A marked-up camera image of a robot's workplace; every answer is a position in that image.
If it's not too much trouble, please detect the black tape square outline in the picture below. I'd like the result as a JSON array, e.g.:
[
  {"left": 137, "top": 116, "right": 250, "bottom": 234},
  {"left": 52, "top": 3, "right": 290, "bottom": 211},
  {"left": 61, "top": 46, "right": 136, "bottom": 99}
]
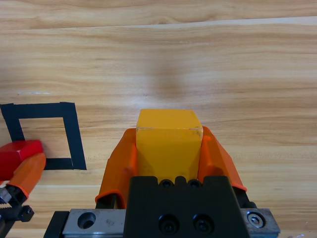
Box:
[{"left": 0, "top": 102, "right": 87, "bottom": 171}]

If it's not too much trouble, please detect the red wooden cube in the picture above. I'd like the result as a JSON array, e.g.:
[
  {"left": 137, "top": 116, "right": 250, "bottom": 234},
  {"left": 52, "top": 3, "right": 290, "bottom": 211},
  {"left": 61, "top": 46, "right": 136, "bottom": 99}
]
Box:
[{"left": 0, "top": 139, "right": 45, "bottom": 181}]

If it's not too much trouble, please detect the yellow wooden cube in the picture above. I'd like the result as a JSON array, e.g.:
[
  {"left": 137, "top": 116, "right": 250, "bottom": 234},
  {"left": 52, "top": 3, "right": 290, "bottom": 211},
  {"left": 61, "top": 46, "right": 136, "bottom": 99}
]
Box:
[{"left": 135, "top": 109, "right": 204, "bottom": 180}]

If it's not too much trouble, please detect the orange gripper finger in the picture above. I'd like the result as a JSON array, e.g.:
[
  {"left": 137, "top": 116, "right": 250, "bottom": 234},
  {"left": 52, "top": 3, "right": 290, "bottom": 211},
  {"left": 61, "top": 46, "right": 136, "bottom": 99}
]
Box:
[
  {"left": 95, "top": 128, "right": 139, "bottom": 209},
  {"left": 197, "top": 125, "right": 258, "bottom": 209}
]

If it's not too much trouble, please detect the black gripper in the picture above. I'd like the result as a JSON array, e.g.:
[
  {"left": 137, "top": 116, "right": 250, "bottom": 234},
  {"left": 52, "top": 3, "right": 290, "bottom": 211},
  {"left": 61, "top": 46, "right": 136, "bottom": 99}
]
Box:
[{"left": 0, "top": 152, "right": 47, "bottom": 238}]

